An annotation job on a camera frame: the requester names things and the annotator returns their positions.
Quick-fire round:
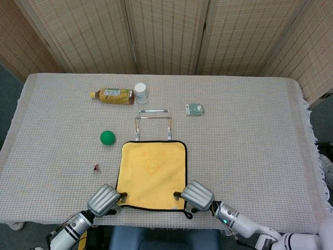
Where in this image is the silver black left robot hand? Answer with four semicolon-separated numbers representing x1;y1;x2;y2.
86;183;129;218

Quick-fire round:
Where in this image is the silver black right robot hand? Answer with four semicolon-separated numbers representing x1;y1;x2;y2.
173;180;215;214

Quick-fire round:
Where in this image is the yellow cloth black trim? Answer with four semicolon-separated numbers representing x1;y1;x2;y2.
115;140;195;219

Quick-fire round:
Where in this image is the beige woven tablecloth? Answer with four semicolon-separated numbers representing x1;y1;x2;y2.
0;72;333;236

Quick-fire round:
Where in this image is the blue padded seat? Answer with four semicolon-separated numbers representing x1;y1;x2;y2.
108;225;222;250

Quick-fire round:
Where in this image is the green ball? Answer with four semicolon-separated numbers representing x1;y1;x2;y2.
100;130;116;146

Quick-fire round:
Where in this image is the green tissue packet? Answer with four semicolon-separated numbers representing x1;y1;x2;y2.
185;103;205;116

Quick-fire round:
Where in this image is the yellow label tea bottle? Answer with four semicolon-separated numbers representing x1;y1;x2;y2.
89;87;136;106

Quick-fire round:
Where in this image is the white paper cup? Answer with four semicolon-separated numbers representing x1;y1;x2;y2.
134;82;151;105

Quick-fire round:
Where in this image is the white shoe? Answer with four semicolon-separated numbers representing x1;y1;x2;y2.
318;153;333;189

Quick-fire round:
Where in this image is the woven folding screen panel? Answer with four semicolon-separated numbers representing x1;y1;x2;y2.
262;0;333;105
15;0;140;74
196;0;310;77
124;0;210;76
0;0;67;79

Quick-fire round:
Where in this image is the yellow strap under table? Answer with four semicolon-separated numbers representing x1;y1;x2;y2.
78;231;89;250

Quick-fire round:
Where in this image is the metal wire rack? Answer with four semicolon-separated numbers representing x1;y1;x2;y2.
134;109;173;142

